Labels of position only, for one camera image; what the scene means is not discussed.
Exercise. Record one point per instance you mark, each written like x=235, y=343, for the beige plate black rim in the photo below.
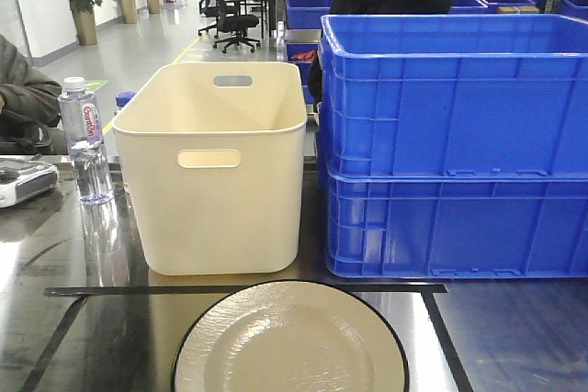
x=291, y=336

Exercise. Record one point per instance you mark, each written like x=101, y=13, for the grey white handheld device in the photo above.
x=22, y=180

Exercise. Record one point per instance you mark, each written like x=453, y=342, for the seated person grey jacket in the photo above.
x=26, y=90

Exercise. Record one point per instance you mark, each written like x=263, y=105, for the cream plastic bin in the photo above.
x=213, y=154

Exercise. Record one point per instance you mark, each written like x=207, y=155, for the blue capped bottle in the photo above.
x=123, y=99

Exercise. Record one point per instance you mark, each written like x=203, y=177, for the clear water bottle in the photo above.
x=84, y=139

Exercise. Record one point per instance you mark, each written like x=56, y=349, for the lower blue plastic crate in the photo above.
x=421, y=228

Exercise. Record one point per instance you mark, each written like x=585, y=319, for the potted plant gold pot near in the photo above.
x=83, y=12

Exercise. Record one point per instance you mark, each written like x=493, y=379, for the blue plastic crate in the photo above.
x=421, y=228
x=449, y=95

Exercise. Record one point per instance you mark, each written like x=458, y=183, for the black mesh office chair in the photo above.
x=236, y=24

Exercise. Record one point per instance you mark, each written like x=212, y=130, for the upper blue plastic crate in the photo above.
x=449, y=95

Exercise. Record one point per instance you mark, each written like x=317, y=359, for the black bag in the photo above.
x=23, y=135

